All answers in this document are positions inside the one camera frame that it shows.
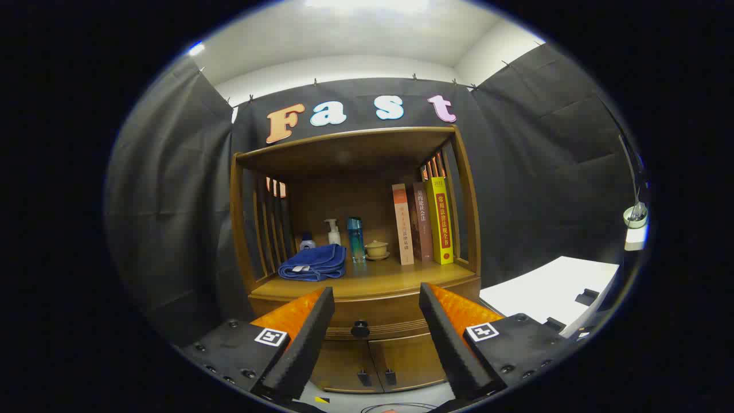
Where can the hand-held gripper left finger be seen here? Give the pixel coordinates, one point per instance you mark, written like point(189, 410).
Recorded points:
point(304, 350)

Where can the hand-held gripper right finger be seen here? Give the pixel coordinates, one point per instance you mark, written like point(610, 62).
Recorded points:
point(453, 350)

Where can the black drawer knob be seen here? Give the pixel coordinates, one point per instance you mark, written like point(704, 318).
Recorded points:
point(360, 328)

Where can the wooden drawer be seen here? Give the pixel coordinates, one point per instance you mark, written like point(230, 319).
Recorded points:
point(378, 315)

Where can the wooden cabinet door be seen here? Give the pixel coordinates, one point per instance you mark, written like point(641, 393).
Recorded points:
point(416, 358)
point(341, 361)

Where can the wooden cabinet countertop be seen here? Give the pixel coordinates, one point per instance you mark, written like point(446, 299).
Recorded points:
point(390, 281)

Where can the wooden cabinet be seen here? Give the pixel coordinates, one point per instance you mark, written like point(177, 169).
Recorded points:
point(344, 152)

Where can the blue folded towel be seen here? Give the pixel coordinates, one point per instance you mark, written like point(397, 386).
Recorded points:
point(315, 261)

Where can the black block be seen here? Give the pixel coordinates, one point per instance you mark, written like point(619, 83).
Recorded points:
point(587, 297)
point(554, 324)

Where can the small blue-capped lotion bottle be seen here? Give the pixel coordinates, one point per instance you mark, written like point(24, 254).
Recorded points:
point(308, 244)

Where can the white table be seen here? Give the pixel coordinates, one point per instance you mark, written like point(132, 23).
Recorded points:
point(545, 287)

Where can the white pump bottle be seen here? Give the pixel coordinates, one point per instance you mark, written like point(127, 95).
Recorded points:
point(334, 236)

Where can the clear blue bottle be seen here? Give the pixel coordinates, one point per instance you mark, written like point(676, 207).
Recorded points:
point(355, 241)

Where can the yellow book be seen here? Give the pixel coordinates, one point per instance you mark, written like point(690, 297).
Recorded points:
point(440, 229)

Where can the brown book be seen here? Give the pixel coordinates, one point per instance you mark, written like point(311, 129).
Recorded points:
point(423, 229)

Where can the yellow lidded tea cup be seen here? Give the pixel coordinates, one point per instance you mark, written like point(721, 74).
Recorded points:
point(377, 248)

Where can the orange and white book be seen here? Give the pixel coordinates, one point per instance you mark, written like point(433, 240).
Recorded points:
point(403, 229)

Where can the black backdrop cloth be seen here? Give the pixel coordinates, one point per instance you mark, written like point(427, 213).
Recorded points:
point(172, 201)

